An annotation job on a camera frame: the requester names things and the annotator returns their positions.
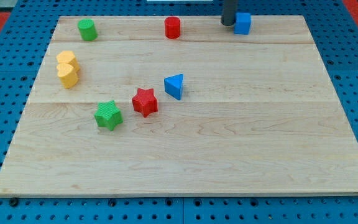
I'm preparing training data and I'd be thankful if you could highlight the dark grey robot arm stylus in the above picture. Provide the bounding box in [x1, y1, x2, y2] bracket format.
[221, 0, 238, 26]

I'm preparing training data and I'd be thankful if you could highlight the blue triangle block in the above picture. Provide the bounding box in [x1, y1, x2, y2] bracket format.
[164, 74, 184, 100]

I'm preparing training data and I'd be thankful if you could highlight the red star block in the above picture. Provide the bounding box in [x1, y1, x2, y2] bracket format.
[132, 88, 158, 118]

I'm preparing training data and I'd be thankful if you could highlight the light wooden board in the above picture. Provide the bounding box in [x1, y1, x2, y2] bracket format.
[0, 16, 358, 198]

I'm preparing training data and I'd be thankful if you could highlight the green star block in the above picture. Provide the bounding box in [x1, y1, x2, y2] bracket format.
[94, 100, 123, 131]

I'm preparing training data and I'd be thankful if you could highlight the red cylinder block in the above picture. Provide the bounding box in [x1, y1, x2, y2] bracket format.
[164, 16, 181, 39]

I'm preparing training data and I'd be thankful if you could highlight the blue cube block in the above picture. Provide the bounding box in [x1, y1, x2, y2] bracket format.
[234, 12, 252, 35]

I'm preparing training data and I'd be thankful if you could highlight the yellow heart block front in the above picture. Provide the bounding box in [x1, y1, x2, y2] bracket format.
[57, 63, 79, 89]

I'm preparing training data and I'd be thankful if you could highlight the green cylinder block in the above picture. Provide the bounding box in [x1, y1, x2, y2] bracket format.
[77, 18, 98, 41]

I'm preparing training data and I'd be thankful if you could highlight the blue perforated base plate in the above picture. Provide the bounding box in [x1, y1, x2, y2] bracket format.
[0, 1, 358, 223]

